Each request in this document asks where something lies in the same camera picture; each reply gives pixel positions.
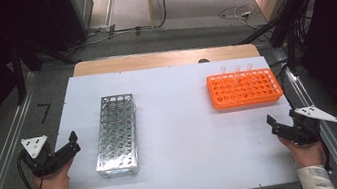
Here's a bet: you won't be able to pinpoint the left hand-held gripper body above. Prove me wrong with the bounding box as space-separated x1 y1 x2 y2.
16 133 68 180

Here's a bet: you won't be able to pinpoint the black metal stand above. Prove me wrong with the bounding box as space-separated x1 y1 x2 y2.
6 31 84 106
232 0 328 77

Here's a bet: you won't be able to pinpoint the person's right hand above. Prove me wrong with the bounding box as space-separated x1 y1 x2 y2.
278 131 327 171

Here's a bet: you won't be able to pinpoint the hand-held gripper cable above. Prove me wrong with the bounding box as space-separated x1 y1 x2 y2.
318 137 334 173
15 151 42 189

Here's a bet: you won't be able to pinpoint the right hand-held gripper cable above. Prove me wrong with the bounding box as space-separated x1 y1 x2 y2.
318 137 334 173

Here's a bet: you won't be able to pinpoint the orange test tube rack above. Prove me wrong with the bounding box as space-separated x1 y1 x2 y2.
204 65 286 113

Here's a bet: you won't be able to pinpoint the left hand-held gripper cable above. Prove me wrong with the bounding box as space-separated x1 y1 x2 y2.
15 151 42 189

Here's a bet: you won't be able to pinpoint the black cabinet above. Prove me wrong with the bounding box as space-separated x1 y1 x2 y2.
44 0 101 54

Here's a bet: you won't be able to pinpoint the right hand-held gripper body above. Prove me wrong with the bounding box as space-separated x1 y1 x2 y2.
284 102 337 148

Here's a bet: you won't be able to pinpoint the black hanging cable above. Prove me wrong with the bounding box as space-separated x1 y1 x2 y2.
148 0 174 30

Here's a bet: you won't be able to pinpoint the white board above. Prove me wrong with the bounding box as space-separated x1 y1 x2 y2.
44 45 304 189

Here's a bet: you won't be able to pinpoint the black floor cables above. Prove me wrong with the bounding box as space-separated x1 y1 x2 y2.
65 17 154 52

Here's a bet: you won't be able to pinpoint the metal test tube rack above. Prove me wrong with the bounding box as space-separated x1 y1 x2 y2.
85 92 147 181

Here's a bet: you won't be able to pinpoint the white cable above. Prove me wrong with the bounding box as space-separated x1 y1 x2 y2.
217 2 259 34

